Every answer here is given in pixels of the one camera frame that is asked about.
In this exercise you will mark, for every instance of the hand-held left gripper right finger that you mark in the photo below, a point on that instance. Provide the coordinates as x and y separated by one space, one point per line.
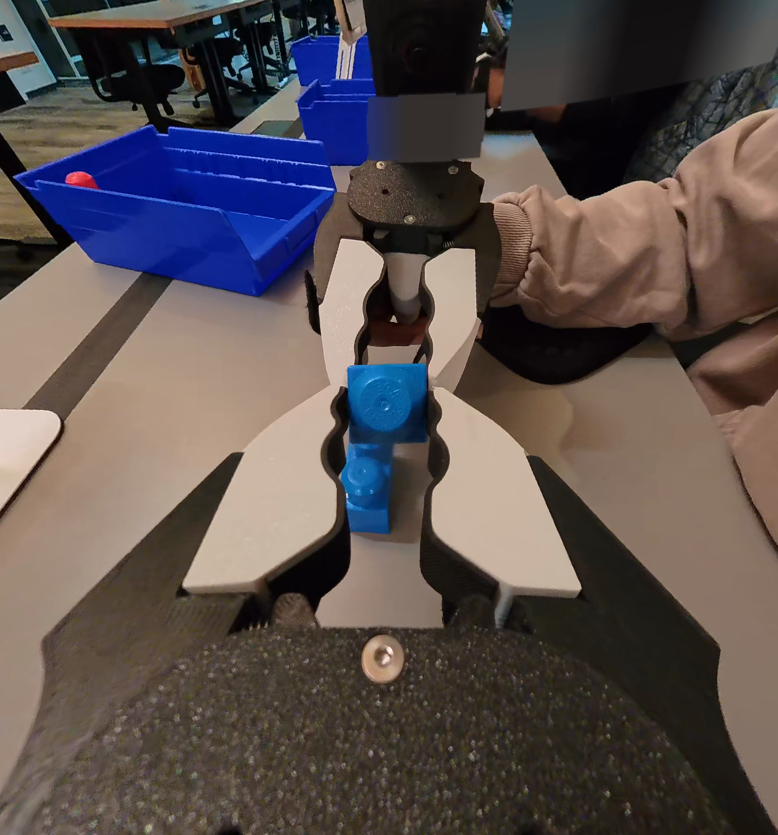
500 515

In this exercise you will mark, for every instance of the person's right forearm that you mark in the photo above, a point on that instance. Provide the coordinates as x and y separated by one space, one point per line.
624 254

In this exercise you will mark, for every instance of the person's right hand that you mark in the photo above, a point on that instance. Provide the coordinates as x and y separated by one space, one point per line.
395 334

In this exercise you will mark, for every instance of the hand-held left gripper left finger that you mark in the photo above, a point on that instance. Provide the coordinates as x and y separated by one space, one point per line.
271 515

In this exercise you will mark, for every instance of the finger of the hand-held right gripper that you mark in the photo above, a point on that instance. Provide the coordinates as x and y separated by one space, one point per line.
343 293
457 306

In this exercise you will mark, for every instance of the red one-stud toy block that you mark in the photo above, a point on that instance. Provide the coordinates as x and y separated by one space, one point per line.
81 181

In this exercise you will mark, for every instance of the blue one-stud toy block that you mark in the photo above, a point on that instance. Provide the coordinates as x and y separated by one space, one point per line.
386 404

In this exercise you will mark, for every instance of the blue plastic bin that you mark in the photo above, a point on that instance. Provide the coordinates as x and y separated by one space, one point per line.
337 130
167 241
317 62

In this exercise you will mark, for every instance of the black office chair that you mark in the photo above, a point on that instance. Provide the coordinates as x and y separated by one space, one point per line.
141 78
222 55

